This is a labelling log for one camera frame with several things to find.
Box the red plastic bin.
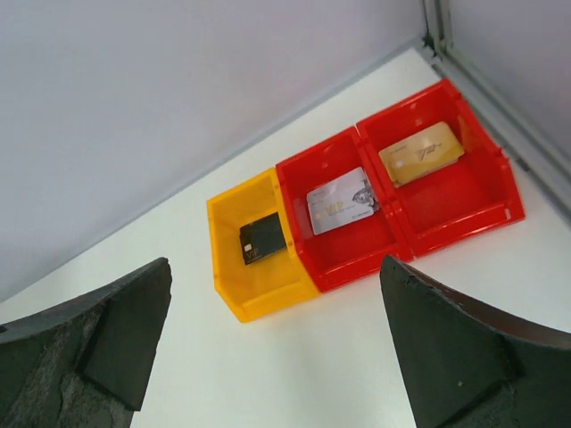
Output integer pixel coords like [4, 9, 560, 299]
[357, 79, 525, 257]
[277, 128, 413, 292]

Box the gold card in bin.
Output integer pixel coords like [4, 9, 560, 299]
[378, 121, 465, 187]

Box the black card in bin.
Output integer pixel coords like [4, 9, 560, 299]
[239, 212, 286, 265]

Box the right red plastic bin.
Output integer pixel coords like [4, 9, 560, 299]
[357, 79, 525, 257]

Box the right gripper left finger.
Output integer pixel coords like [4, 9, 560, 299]
[1, 258, 172, 427]

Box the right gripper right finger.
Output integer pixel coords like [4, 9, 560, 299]
[380, 256, 570, 427]

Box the middle red plastic bin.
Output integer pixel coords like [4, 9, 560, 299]
[277, 128, 413, 292]

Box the yellow plastic bin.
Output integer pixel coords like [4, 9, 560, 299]
[207, 168, 320, 323]

